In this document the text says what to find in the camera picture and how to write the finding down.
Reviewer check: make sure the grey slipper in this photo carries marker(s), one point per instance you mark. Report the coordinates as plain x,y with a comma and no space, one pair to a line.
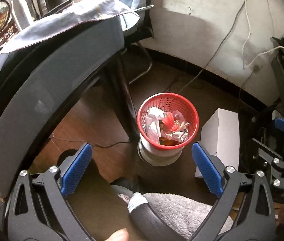
121,190

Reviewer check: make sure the white cardboard box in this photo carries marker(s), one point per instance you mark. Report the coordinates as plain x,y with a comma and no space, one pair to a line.
222,135

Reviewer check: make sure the red mesh waste basket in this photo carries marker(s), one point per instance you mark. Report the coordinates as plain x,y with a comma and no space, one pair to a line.
157,100

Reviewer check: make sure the round grey table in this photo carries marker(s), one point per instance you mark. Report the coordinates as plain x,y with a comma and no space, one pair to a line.
44,85

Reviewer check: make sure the person's left hand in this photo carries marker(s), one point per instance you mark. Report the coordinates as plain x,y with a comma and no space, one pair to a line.
119,236

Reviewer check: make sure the black mesh pad white label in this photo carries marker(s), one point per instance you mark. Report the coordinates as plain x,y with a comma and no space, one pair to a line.
152,221

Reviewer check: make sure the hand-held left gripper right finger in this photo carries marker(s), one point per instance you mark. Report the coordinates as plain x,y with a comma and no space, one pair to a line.
207,168

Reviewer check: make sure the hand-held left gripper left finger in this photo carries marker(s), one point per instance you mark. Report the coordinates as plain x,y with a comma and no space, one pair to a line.
78,168

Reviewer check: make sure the black chair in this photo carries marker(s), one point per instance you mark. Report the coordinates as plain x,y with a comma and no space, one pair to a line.
144,35

